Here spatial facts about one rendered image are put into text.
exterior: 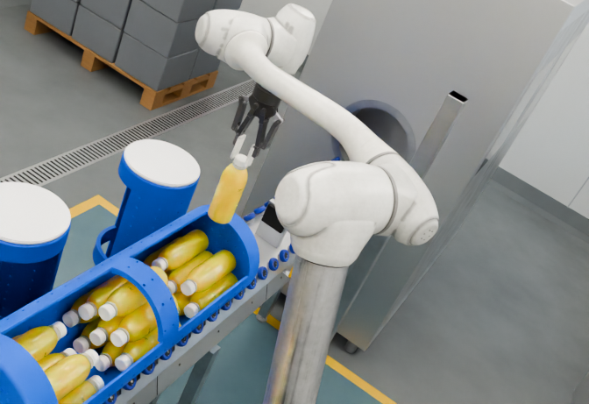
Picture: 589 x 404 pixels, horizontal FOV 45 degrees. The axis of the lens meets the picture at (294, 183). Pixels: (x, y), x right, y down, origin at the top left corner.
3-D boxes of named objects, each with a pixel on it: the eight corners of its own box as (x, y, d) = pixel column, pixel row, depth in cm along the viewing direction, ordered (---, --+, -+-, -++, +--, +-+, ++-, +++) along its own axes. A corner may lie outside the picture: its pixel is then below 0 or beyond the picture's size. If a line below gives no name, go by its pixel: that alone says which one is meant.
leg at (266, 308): (268, 319, 368) (315, 226, 337) (262, 324, 363) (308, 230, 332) (259, 313, 370) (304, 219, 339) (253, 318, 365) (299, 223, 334)
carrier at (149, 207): (125, 303, 319) (61, 310, 302) (182, 141, 276) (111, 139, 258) (148, 352, 301) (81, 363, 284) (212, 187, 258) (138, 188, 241)
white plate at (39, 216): (-51, 215, 196) (-52, 217, 197) (42, 255, 197) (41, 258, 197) (3, 169, 220) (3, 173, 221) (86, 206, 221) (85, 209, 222)
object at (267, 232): (280, 246, 261) (295, 213, 253) (274, 250, 258) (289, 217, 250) (258, 230, 264) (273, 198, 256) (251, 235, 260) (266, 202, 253)
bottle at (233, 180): (202, 210, 202) (223, 157, 192) (222, 206, 206) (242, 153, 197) (216, 226, 198) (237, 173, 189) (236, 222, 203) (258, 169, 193)
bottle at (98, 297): (141, 264, 190) (92, 294, 175) (152, 287, 191) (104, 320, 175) (124, 269, 194) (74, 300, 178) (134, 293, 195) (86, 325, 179)
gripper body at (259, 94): (291, 90, 182) (279, 121, 187) (265, 74, 185) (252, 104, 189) (277, 96, 176) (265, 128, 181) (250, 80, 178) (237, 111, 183)
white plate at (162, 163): (182, 139, 275) (181, 142, 275) (113, 138, 258) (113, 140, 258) (212, 184, 257) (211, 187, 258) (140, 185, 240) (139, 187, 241)
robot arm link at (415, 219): (417, 149, 145) (365, 145, 137) (466, 211, 133) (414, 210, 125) (386, 197, 151) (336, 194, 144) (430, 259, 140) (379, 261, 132)
